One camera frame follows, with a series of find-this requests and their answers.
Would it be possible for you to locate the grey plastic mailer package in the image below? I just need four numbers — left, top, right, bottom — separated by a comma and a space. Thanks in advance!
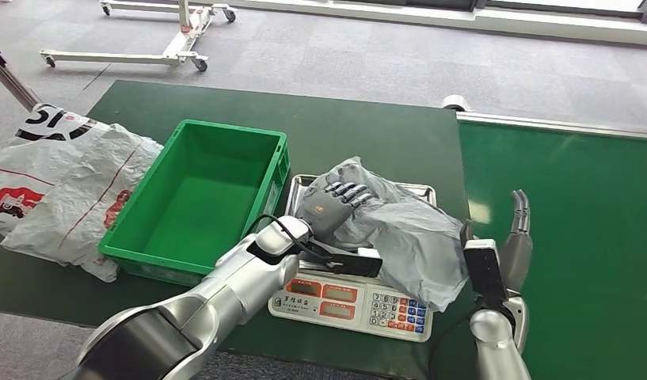
296, 156, 470, 314

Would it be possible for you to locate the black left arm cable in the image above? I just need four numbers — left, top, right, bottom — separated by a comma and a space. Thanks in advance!
246, 213, 336, 264

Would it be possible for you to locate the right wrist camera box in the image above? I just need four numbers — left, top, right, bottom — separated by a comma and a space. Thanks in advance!
462, 238, 511, 311

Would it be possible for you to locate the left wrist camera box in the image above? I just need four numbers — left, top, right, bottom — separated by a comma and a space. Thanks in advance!
302, 238, 384, 279

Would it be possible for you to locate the white conveyor end roller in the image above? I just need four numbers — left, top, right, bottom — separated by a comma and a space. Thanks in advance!
441, 94, 472, 113

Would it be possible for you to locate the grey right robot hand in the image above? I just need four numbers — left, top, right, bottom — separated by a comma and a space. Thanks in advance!
459, 189, 535, 295

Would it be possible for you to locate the silver conveyor side rail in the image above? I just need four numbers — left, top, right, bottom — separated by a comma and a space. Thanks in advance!
456, 111, 647, 143

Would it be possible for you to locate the large white printed mailer bag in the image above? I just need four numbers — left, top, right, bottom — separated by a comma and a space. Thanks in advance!
0, 103, 165, 283

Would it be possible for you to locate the green plastic crate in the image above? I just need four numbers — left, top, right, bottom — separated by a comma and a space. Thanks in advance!
98, 119, 291, 288

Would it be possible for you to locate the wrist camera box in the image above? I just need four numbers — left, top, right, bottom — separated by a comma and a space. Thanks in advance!
302, 238, 384, 279
462, 238, 511, 311

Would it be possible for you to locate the white scale with steel tray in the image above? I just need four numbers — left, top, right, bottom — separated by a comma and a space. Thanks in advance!
268, 174, 439, 344

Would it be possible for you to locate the white wheeled metal frame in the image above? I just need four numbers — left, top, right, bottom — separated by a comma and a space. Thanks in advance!
40, 0, 238, 74

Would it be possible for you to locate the dark metal pole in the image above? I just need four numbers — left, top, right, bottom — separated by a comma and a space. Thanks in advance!
0, 37, 44, 112

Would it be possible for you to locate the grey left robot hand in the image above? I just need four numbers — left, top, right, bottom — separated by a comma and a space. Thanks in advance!
296, 180, 377, 240

